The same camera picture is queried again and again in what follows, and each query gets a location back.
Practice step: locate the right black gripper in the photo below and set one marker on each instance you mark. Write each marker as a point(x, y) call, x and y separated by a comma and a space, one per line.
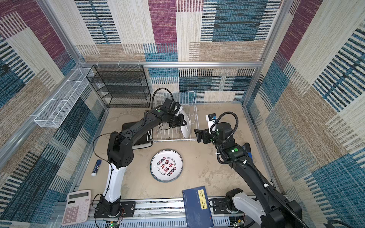
point(206, 133)

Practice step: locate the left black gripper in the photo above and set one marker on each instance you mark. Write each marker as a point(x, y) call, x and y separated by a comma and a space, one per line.
point(181, 121)

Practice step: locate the white round plate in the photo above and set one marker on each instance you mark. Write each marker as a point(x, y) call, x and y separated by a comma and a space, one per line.
point(186, 129)
point(166, 165)

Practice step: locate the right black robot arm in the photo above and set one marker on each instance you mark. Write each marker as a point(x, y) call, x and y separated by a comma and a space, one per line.
point(271, 209)

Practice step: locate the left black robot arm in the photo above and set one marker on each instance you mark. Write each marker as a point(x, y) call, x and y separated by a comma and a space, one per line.
point(120, 153)

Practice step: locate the black mesh shelf rack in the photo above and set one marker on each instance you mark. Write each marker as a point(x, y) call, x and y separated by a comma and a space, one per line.
point(120, 85)

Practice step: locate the blue book yellow label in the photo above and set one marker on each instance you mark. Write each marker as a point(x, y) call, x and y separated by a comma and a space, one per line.
point(197, 208)

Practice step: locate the blue white marker pen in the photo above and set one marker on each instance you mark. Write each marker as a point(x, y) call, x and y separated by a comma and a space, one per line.
point(96, 167)

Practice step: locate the pink calculator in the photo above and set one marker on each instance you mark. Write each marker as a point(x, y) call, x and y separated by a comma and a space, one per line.
point(77, 208)

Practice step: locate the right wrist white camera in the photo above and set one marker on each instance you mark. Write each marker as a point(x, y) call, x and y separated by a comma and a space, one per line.
point(211, 119)

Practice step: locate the white wire dish rack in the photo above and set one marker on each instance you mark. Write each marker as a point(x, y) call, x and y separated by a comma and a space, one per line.
point(163, 132)

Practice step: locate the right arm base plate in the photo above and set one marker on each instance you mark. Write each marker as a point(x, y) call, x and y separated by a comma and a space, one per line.
point(223, 206)

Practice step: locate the aluminium front rail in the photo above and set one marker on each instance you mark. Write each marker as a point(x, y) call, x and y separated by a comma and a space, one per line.
point(170, 213)

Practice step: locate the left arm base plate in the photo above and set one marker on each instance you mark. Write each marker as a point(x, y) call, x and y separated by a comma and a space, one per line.
point(125, 209)

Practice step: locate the white wire wall basket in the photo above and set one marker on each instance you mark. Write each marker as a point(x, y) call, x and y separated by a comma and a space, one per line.
point(57, 109)

